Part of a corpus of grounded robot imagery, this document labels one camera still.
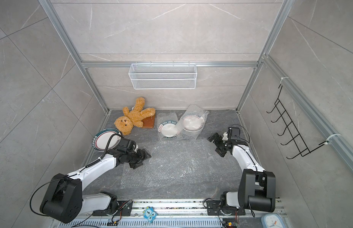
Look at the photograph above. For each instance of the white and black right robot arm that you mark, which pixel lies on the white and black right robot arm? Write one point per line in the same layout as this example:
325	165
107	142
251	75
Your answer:
257	188

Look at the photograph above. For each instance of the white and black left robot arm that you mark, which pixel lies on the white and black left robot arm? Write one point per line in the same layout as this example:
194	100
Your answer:
64	199

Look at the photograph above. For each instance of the black wire hook rack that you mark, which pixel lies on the black wire hook rack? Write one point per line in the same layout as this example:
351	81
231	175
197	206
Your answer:
291	129

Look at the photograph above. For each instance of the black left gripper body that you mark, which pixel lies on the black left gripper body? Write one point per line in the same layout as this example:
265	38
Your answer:
135	158

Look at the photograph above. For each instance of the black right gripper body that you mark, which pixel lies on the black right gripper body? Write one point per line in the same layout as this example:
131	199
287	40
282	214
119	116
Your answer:
222	146

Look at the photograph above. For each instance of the bubble plate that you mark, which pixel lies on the bubble plate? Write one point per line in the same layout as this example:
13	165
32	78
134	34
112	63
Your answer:
166	127
192	122
100	140

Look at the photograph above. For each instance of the brown teddy bear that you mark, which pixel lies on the brown teddy bear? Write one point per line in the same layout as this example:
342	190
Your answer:
134	118

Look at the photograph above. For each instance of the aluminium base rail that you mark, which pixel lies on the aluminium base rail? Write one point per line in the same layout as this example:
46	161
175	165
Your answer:
174	213

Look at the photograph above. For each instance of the white wire mesh basket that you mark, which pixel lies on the white wire mesh basket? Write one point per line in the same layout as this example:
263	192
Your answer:
163	76

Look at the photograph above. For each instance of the white and blue clock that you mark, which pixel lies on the white and blue clock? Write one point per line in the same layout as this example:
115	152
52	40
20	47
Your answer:
272	220

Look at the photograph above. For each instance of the blue cartoon toy figure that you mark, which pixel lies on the blue cartoon toy figure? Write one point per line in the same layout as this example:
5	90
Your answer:
149	214

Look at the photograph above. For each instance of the brown wooden block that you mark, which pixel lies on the brown wooden block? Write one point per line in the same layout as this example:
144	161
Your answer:
149	122

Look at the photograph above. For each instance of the large bubble wrap sheet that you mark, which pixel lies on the large bubble wrap sheet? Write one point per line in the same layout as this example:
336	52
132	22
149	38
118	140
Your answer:
182	162

